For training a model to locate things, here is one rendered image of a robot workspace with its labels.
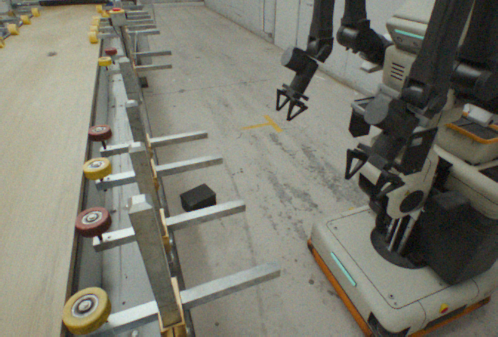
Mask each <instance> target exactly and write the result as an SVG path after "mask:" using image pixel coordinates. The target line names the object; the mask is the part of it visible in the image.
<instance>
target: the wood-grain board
mask: <svg viewBox="0 0 498 337"><path fill-rule="evenodd" d="M96 6H99V5H98V4H96ZM96 6H84V5H79V6H78V7H45V8H44V9H42V10H41V11H40V14H41V16H37V17H32V18H31V19H30V20H31V24H28V25H22V26H21V27H20V28H19V31H20V34H19V35H10V36H9V37H7V38H6V39H5V40H4V45H5V46H4V47H0V337H66V335H67V325H66V324H64V322H63V320H62V311H63V309H64V306H65V304H66V303H67V302H68V301H69V300H70V295H71V289H72V282H73V268H74V262H76V249H77V243H78V235H79V231H78V229H77V227H76V218H77V217H78V216H79V215H80V214H81V208H82V196H84V183H85V173H84V170H83V166H84V164H85V163H86V162H87V157H88V150H89V143H90V138H89V135H88V132H87V131H88V130H89V129H90V128H91V124H92V123H93V111H94V104H95V97H96V84H97V77H98V71H99V63H98V59H99V57H100V50H101V44H102V39H98V41H99V43H96V44H91V43H90V41H89V38H88V34H87V32H90V26H91V25H92V24H91V21H92V20H93V16H99V18H101V17H102V16H101V13H98V12H97V9H96ZM53 51H55V53H58V55H55V56H51V57H49V56H46V55H47V54H48V53H49V52H53Z"/></svg>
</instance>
